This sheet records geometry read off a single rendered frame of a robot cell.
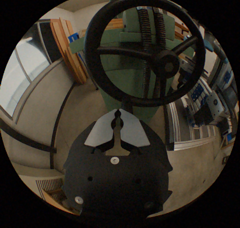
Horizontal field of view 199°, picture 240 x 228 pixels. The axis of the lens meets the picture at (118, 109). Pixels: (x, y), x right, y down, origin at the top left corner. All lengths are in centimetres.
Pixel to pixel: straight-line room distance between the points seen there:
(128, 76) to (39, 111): 128
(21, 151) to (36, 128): 46
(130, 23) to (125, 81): 27
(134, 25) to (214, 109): 51
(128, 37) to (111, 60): 15
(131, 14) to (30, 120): 131
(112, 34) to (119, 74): 19
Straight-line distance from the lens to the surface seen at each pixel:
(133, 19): 22
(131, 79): 36
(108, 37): 31
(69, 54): 173
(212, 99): 53
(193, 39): 19
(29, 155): 131
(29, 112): 125
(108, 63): 32
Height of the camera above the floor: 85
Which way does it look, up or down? 56 degrees down
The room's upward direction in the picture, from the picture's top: 10 degrees counter-clockwise
